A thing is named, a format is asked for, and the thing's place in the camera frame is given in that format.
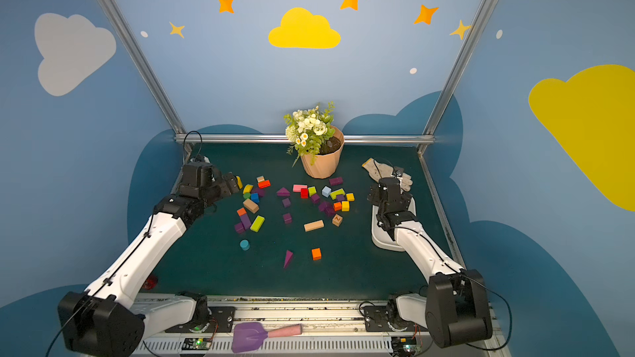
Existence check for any purple wedge block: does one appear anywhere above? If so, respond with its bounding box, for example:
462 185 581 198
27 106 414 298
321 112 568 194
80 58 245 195
284 251 294 269

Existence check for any white knit work glove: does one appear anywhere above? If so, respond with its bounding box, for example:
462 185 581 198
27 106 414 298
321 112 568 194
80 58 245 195
362 158 413 192

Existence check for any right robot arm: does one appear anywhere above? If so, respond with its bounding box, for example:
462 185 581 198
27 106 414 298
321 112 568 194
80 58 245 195
369 178 493 348

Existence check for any pink flower pot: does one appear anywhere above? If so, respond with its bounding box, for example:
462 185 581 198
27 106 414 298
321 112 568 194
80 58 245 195
301 127 344 179

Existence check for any orange cube block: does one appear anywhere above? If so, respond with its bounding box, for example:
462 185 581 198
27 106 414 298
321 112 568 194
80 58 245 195
311 248 322 261

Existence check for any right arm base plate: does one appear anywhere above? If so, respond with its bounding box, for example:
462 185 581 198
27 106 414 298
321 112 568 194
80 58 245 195
360 304 428 332

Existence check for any lime green long block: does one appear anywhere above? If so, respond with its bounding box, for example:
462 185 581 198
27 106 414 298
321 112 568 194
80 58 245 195
330 188 346 200

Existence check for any purple block by blue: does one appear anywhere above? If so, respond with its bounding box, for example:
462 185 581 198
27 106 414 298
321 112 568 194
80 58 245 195
252 188 266 198

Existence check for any tan wooden block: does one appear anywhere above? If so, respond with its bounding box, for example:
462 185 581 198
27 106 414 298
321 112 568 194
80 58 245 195
243 199 260 213

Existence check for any wooden number cube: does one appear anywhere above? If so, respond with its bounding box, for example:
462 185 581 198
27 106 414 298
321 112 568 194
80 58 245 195
332 215 343 226

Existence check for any teal cylinder block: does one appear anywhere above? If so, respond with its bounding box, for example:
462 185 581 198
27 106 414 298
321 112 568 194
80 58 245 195
240 240 251 251

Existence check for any white green flower bouquet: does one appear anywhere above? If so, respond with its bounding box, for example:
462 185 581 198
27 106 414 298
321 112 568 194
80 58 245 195
284 102 335 165

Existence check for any lime green bar block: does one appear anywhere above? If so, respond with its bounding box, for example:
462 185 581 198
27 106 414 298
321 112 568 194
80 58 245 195
250 216 265 232

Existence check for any purple long block left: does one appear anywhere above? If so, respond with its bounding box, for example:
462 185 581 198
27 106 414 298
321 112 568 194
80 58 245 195
240 214 252 230

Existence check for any pale wooden long block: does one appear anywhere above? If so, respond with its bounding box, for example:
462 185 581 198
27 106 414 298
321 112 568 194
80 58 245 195
304 220 324 232

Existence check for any purple pink toy shovel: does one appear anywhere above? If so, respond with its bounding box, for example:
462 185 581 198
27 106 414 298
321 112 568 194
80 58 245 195
232 322 303 354

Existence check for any purple triangle prism block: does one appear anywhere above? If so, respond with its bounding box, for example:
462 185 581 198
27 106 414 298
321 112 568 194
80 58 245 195
276 188 290 198

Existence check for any white storage bin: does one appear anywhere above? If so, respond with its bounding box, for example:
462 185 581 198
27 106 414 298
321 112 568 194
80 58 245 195
371 197 418 252

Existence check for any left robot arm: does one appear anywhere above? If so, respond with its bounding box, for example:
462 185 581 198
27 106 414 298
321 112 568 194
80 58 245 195
57 161 240 356

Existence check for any pink rectangular block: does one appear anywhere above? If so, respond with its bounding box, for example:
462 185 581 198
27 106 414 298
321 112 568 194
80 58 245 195
293 184 308 193

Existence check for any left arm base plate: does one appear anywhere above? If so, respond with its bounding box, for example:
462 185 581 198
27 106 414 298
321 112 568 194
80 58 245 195
165 307 236 334

